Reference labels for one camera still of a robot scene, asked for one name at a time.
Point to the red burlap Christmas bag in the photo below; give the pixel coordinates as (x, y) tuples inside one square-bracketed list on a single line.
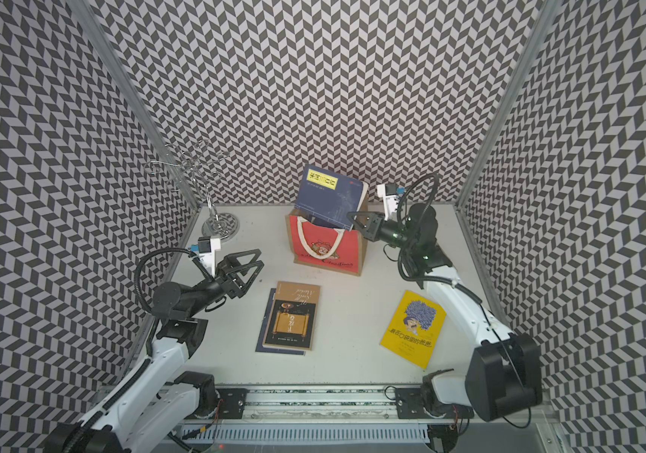
[(333, 249)]

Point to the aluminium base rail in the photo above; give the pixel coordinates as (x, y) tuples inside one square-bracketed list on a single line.
[(336, 415)]

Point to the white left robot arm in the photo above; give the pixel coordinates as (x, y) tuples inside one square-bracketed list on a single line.
[(158, 393)]

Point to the chrome wire jewelry stand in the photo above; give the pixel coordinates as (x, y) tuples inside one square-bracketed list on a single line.
[(197, 167)]

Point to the brown cover book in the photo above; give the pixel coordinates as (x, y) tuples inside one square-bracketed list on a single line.
[(292, 321)]

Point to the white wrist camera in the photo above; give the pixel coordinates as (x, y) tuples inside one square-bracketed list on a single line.
[(390, 195), (206, 250)]

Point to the navy book yellow label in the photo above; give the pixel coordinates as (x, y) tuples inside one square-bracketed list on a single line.
[(329, 197)]

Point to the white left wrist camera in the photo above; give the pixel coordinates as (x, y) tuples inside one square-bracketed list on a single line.
[(206, 250)]

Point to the right aluminium corner post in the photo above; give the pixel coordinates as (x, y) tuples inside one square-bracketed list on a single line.
[(543, 24)]

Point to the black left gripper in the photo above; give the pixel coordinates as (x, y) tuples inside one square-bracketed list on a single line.
[(231, 260)]

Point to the yellow book blue illustration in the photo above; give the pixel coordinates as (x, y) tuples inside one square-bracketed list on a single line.
[(414, 329)]

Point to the aluminium corner frame post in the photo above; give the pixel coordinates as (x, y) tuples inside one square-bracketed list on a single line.
[(84, 15)]

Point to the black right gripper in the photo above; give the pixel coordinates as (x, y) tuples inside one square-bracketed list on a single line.
[(373, 226)]

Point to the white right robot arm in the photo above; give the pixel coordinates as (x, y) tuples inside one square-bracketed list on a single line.
[(503, 376)]

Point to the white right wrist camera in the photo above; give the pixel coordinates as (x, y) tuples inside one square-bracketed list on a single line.
[(390, 195)]

